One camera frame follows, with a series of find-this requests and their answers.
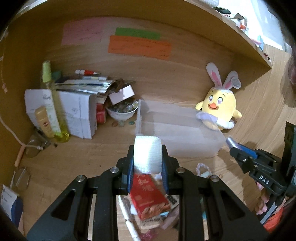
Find yellow-green spray bottle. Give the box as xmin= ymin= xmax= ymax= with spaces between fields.
xmin=41 ymin=60 xmax=70 ymax=143

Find white gauze roll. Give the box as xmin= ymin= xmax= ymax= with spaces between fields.
xmin=133 ymin=136 xmax=163 ymax=174

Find yellow chick plush toy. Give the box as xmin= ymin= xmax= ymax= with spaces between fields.
xmin=195 ymin=62 xmax=242 ymax=130

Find red tea box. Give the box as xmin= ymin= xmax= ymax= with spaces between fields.
xmin=130 ymin=174 xmax=171 ymax=220

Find white bowl of marbles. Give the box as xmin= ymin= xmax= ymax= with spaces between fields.
xmin=106 ymin=98 xmax=138 ymax=121

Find magazines stack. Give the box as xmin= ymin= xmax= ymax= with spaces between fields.
xmin=55 ymin=76 xmax=115 ymax=103

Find pink paper note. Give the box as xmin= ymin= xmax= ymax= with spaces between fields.
xmin=61 ymin=18 xmax=104 ymax=45

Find beige cosmetic tube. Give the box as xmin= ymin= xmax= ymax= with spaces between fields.
xmin=35 ymin=106 xmax=54 ymax=138

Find red white marker pen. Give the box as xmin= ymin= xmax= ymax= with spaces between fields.
xmin=75 ymin=69 xmax=99 ymax=76

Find orange paper note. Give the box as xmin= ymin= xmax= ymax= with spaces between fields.
xmin=108 ymin=35 xmax=172 ymax=60

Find pink braided keychain charm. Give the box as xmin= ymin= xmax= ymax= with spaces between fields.
xmin=196 ymin=163 xmax=212 ymax=178

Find person's right hand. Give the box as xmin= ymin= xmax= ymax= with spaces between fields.
xmin=255 ymin=182 xmax=269 ymax=215

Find white charging cable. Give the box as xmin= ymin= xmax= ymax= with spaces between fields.
xmin=0 ymin=113 xmax=45 ymax=151

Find green paper note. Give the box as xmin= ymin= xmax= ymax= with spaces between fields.
xmin=115 ymin=28 xmax=161 ymax=40

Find small pink white box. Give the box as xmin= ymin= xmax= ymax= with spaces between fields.
xmin=108 ymin=85 xmax=134 ymax=105

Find red small boxes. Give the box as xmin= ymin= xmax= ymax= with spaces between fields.
xmin=96 ymin=103 xmax=106 ymax=124

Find clear plastic bin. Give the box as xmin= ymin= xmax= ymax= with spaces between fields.
xmin=135 ymin=99 xmax=225 ymax=158

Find white paper stack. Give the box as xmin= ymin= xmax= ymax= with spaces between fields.
xmin=25 ymin=89 xmax=97 ymax=139

